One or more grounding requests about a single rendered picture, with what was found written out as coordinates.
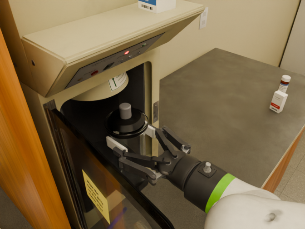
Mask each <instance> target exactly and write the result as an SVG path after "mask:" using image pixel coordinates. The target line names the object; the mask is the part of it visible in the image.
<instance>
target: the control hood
mask: <svg viewBox="0 0 305 229"><path fill-rule="evenodd" d="M204 10H205V6H204V5H201V4H197V3H193V2H189V1H184V0H176V8H175V9H172V10H167V11H164V12H161V13H158V14H155V13H153V12H150V11H146V10H143V9H140V8H138V3H134V4H131V5H127V6H124V7H120V8H117V9H114V10H110V11H106V12H103V13H100V14H96V15H93V16H89V17H86V18H82V19H79V20H75V21H72V22H69V23H66V24H62V25H58V26H55V27H52V28H48V29H45V30H41V31H38V32H34V33H31V34H28V35H24V36H22V38H21V41H22V44H23V47H24V50H25V54H26V57H27V60H28V63H29V66H30V70H31V73H32V76H33V79H34V82H35V86H36V89H37V91H38V93H39V94H40V95H42V96H43V97H45V98H48V97H50V96H53V95H54V94H57V93H59V92H61V91H63V90H65V87H66V86H67V84H68V83H69V82H70V80H71V79H72V78H73V76H74V75H75V74H76V72H77V71H78V70H79V68H82V67H84V66H86V65H89V64H91V63H93V62H95V61H98V60H100V59H103V58H105V57H107V56H110V55H112V54H115V53H117V52H120V51H122V50H124V49H126V48H129V47H131V46H133V45H136V44H138V43H141V42H143V41H145V40H148V39H150V38H152V37H155V36H157V35H160V34H162V33H164V32H165V33H164V34H163V35H162V36H161V37H160V38H159V39H158V40H157V41H156V42H155V43H153V44H152V45H151V46H150V47H149V48H148V49H147V50H146V51H145V52H144V53H146V52H148V51H150V50H152V49H154V48H157V47H159V46H161V45H163V44H165V43H167V42H169V41H170V40H171V39H172V38H174V37H175V36H176V35H177V34H178V33H179V32H181V31H182V30H183V29H184V28H185V27H187V26H188V25H189V24H190V23H191V22H192V21H194V20H195V19H196V18H197V17H198V16H199V15H200V14H201V13H203V12H204Z"/></svg>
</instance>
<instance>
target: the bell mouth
mask: <svg viewBox="0 0 305 229"><path fill-rule="evenodd" d="M127 84H128V75H127V73H126V72H124V73H122V74H120V75H118V76H116V77H114V78H112V79H110V80H108V81H105V82H103V83H101V84H99V85H97V86H95V87H93V88H91V89H89V90H87V91H85V92H83V93H81V94H79V95H77V96H75V97H73V98H71V99H72V100H79V101H95V100H102V99H105V98H108V97H111V96H114V95H116V94H117V93H119V92H120V91H122V90H123V89H124V88H125V87H126V86H127Z"/></svg>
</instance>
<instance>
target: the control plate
mask: <svg viewBox="0 0 305 229"><path fill-rule="evenodd" d="M164 33H165V32H164ZM164 33H162V34H160V35H157V36H155V37H152V38H150V39H148V40H145V41H143V42H141V43H138V44H136V45H133V46H131V47H129V48H126V49H124V50H122V51H120V52H117V53H115V54H112V55H110V56H107V57H105V58H103V59H100V60H98V61H95V62H93V63H91V64H89V65H86V66H84V67H82V68H79V70H78V71H77V72H76V74H75V75H74V76H73V78H72V79H71V80H70V82H69V83H68V84H67V86H66V87H65V89H67V88H69V87H71V86H73V85H75V84H78V83H80V82H82V81H84V80H86V79H89V78H91V77H93V76H91V74H92V73H93V72H95V71H97V70H98V73H97V74H100V73H102V72H104V71H106V70H104V71H103V69H104V68H105V67H106V66H107V65H108V64H111V63H113V62H114V64H113V65H112V66H111V67H110V68H113V67H115V66H117V65H119V64H121V63H120V62H119V61H120V60H122V59H123V60H122V62H125V61H127V60H130V58H128V57H129V56H130V55H132V56H131V57H132V58H134V57H136V56H138V55H139V54H137V53H138V52H139V51H141V52H140V53H141V54H143V53H144V52H145V51H146V50H147V49H148V48H149V47H150V46H151V45H152V44H153V43H155V42H156V41H157V40H158V39H159V38H160V37H161V36H162V35H163V34H164ZM143 44H145V45H144V46H143V47H141V46H142V45H143ZM127 51H129V52H128V53H127V54H124V53H125V52H127ZM110 68H109V69H110ZM107 70H108V69H107ZM97 74H96V75H97ZM94 76H95V75H94ZM80 78H82V79H81V80H80V81H77V80H78V79H80Z"/></svg>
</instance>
